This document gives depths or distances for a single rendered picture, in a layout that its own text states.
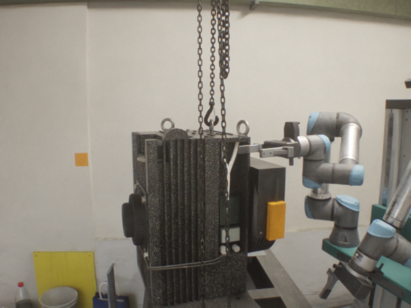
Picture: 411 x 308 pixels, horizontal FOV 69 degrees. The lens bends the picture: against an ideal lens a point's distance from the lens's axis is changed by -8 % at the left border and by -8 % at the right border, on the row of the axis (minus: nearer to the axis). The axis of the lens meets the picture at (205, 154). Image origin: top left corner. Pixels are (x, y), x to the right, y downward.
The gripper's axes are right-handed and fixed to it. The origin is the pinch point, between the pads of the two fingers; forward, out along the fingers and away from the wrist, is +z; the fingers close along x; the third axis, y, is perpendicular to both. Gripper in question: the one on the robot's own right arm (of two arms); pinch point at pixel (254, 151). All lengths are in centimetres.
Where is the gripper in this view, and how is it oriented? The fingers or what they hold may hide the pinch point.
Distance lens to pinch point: 106.1
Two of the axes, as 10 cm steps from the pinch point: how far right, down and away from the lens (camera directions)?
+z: -9.1, 0.9, -4.0
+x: -4.1, -0.9, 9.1
